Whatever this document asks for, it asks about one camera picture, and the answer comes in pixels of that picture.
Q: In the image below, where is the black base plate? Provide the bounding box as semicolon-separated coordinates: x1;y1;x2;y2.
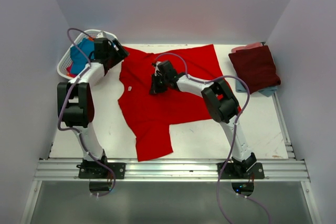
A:
221;162;265;179
76;160;125;179

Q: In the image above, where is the magenta t shirt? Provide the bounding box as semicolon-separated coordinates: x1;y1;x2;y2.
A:
66;65;72;76

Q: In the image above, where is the red t shirt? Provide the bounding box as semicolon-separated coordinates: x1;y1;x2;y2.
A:
118;45;222;162

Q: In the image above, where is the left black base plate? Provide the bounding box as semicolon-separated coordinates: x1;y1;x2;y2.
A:
76;160;125;179

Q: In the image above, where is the aluminium mounting rail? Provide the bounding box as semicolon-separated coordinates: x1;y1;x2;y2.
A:
33;143;310;182

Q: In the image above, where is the white plastic laundry basket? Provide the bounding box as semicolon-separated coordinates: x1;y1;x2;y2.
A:
57;29;118;80

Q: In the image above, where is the folded light blue t shirt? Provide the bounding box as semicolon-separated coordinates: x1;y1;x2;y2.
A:
235;80;278;97

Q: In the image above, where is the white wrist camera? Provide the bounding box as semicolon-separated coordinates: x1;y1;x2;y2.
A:
95;31;108;39
152;61;162;76

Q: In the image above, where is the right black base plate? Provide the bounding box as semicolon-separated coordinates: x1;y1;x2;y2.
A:
221;162;265;179

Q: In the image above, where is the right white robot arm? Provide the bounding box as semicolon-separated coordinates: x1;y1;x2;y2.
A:
150;60;257;178

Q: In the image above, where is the folded maroon t shirt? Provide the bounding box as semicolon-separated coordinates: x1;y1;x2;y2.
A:
229;46;281;94

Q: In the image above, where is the folded pink t shirt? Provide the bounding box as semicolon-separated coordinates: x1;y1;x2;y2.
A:
231;42;264;53

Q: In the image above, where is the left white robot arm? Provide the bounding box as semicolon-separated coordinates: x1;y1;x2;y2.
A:
57;37;129;178

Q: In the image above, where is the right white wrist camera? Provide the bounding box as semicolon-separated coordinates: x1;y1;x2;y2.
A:
152;61;162;76

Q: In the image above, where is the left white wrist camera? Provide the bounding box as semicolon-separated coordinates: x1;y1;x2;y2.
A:
95;31;108;39

